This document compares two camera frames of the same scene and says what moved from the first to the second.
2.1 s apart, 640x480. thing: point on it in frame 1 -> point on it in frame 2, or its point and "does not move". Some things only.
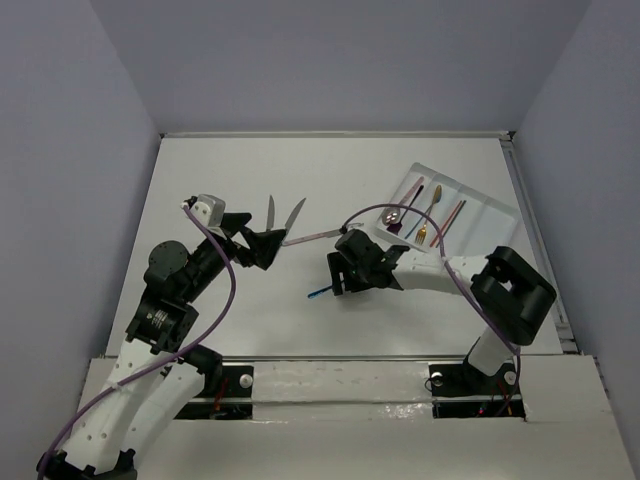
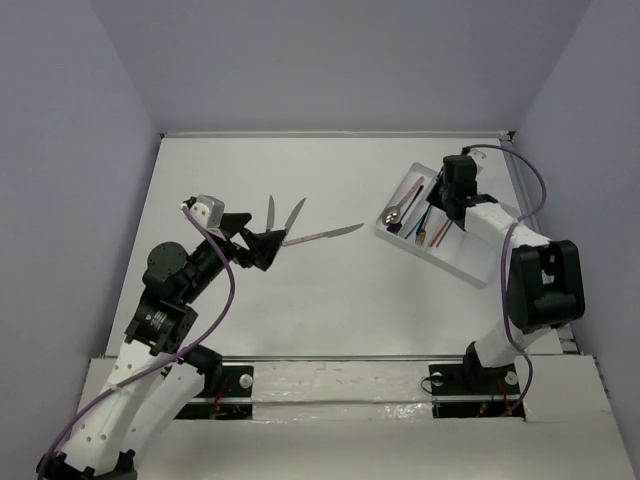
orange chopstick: (446, 222) does not move
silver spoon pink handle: (391, 214) does not move
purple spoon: (397, 227) does not move
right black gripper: (339, 263) -> (434, 197)
